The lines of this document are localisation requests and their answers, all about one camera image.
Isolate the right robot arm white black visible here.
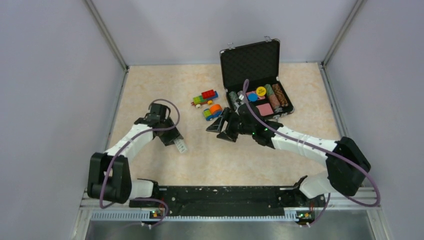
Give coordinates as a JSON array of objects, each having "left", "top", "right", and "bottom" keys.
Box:
[{"left": 206, "top": 103, "right": 371, "bottom": 206}]

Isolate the pink card deck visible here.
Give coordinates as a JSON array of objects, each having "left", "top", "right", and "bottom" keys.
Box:
[{"left": 256, "top": 103, "right": 274, "bottom": 118}]

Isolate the black poker chip case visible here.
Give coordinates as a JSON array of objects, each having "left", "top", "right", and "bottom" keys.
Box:
[{"left": 219, "top": 36, "right": 295, "bottom": 119}]

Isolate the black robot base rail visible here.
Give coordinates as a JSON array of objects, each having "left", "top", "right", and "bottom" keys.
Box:
[{"left": 129, "top": 186, "right": 326, "bottom": 222}]

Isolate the brown orange chip stack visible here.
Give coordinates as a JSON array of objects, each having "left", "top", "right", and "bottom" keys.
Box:
[{"left": 272, "top": 83, "right": 289, "bottom": 107}]

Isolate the white remote control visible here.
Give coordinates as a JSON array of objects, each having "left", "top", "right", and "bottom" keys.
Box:
[{"left": 173, "top": 139, "right": 188, "bottom": 154}]

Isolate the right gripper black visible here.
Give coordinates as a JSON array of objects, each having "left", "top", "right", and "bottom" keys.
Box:
[{"left": 207, "top": 107, "right": 256, "bottom": 143}]

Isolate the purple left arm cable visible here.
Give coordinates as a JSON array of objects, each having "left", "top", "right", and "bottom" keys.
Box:
[{"left": 98, "top": 98, "right": 181, "bottom": 210}]

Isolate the orange blue toy car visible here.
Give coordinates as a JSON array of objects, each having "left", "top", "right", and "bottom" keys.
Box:
[{"left": 203, "top": 104, "right": 223, "bottom": 121}]

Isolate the blue poker chip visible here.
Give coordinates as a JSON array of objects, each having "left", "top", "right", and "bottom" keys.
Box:
[{"left": 247, "top": 92, "right": 259, "bottom": 102}]

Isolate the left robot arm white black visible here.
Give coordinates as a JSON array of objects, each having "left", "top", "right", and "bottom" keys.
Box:
[{"left": 86, "top": 99, "right": 188, "bottom": 209}]

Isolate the green purple chip stack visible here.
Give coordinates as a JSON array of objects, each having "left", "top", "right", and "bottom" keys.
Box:
[{"left": 228, "top": 91, "right": 240, "bottom": 111}]

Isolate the yellow dealer button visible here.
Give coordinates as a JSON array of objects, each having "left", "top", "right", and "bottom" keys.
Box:
[{"left": 255, "top": 86, "right": 267, "bottom": 98}]

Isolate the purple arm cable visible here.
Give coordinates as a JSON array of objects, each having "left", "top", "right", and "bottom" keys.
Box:
[
  {"left": 242, "top": 78, "right": 382, "bottom": 208},
  {"left": 98, "top": 98, "right": 181, "bottom": 210}
]

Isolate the red blue brick truck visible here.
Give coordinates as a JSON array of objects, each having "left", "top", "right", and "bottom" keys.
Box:
[{"left": 191, "top": 89, "right": 219, "bottom": 109}]

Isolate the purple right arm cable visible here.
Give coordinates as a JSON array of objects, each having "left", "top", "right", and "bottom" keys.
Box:
[{"left": 242, "top": 78, "right": 382, "bottom": 208}]

